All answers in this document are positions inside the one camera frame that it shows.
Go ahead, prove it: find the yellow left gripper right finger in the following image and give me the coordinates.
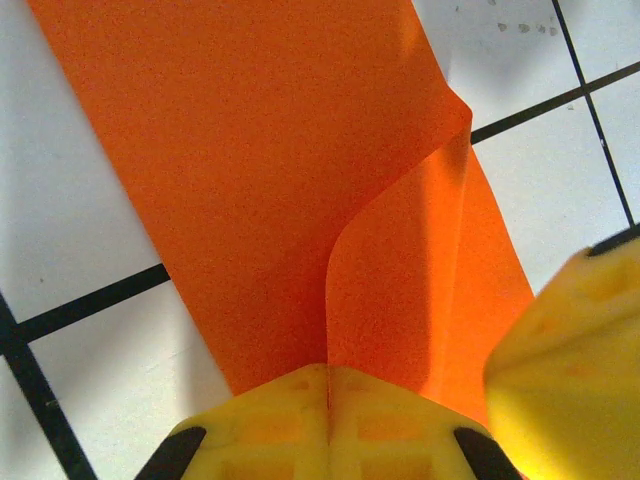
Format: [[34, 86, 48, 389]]
[[327, 364, 522, 480]]

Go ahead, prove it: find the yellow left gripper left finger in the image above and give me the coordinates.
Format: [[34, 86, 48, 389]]
[[134, 363, 330, 480]]

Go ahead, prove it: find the orange cloth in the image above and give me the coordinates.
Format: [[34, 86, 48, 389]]
[[25, 0, 537, 432]]

